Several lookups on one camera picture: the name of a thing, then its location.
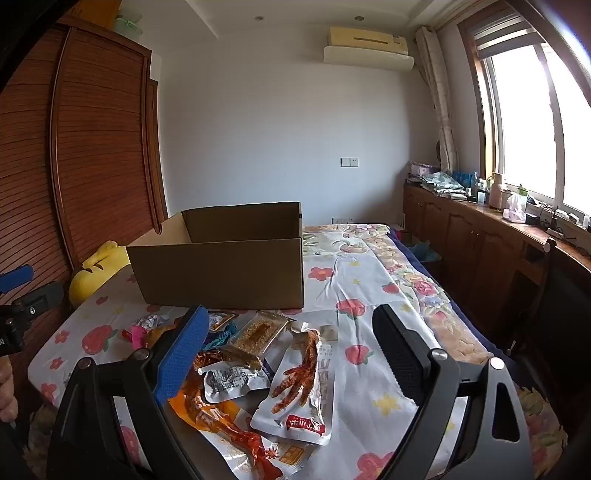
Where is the blue bottles pack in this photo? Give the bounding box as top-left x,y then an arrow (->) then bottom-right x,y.
455,171 -> 481,195

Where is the teal cloth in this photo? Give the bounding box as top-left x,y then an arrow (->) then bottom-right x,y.
410,240 -> 440,262

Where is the patterned white curtain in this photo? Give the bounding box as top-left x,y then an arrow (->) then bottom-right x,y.
416,26 -> 459,174

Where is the black chair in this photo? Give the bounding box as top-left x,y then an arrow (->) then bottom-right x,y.
508,237 -> 591,416

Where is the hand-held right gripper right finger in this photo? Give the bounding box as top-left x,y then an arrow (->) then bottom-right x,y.
372,304 -> 539,480

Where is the clear sesame bar packet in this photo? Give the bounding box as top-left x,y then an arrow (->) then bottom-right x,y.
226,310 -> 301,366

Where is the white chicken feet packet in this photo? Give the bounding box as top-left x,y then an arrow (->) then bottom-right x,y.
250,323 -> 339,446

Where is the brown cardboard box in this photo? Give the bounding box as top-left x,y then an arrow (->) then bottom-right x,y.
126,201 -> 305,310

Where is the orange chicken feet packet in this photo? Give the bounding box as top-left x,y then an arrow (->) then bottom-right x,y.
168,385 -> 308,480

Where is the teal snack packet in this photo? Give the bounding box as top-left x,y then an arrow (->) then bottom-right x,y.
205,323 -> 239,350

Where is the pink snack packet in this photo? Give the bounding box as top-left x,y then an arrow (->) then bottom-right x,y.
130,325 -> 153,350

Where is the green plastic container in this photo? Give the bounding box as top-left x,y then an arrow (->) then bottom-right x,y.
113,11 -> 142,36

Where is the long wooden cabinet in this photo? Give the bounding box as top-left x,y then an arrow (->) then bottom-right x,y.
403,182 -> 591,335

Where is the pale pink thermos bottle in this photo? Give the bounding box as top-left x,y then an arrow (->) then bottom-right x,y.
489,173 -> 507,212

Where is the yellow plush toy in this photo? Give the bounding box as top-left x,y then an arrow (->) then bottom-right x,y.
69,241 -> 131,309

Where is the cream wall air conditioner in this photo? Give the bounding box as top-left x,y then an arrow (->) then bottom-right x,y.
329,26 -> 410,52

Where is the dark blue blanket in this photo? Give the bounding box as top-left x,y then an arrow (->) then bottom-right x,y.
387,225 -> 511,358

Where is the brown snack packet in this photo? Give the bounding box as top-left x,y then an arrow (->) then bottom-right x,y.
208,311 -> 239,331

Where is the person's left hand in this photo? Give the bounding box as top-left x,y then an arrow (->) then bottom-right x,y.
0,356 -> 19,424

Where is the small silver printed packet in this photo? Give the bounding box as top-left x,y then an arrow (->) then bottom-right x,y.
203,362 -> 271,403

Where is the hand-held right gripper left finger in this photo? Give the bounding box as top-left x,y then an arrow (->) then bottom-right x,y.
46,305 -> 211,480

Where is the orange-edged snack packet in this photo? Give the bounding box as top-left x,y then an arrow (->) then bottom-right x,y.
147,323 -> 182,348

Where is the wooden slatted wardrobe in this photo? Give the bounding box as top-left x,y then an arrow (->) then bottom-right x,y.
0,14 -> 170,416

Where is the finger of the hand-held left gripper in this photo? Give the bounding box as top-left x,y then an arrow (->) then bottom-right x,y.
0,264 -> 34,294
11,281 -> 64,324

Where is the dark red snack packet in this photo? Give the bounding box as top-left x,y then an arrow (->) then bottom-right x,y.
194,348 -> 264,371

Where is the floral bedsheet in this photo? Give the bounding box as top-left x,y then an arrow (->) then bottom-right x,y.
28,223 -> 570,480

